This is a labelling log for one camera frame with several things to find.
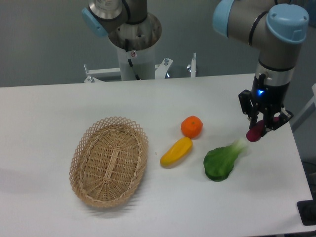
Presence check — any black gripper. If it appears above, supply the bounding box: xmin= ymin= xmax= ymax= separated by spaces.
xmin=238 ymin=76 xmax=294 ymax=137

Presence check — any purple sweet potato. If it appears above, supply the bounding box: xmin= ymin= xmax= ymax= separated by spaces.
xmin=246 ymin=119 xmax=264 ymax=142

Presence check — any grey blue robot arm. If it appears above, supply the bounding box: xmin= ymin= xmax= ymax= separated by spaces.
xmin=81 ymin=0 xmax=309 ymax=141

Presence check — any woven wicker basket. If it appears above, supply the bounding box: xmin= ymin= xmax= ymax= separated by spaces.
xmin=69 ymin=117 xmax=149 ymax=208

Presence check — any green bok choy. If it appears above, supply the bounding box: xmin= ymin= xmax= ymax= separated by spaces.
xmin=203 ymin=139 xmax=247 ymax=182

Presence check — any orange tangerine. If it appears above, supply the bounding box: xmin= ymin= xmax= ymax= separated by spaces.
xmin=181 ymin=116 xmax=203 ymax=139

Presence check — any yellow mango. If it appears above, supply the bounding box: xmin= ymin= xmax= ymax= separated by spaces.
xmin=160 ymin=137 xmax=193 ymax=167

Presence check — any black device at table edge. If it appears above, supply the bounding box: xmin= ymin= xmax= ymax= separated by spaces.
xmin=297 ymin=200 xmax=316 ymax=226

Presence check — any white frame at right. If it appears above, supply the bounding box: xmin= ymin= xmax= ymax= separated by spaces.
xmin=291 ymin=84 xmax=316 ymax=133

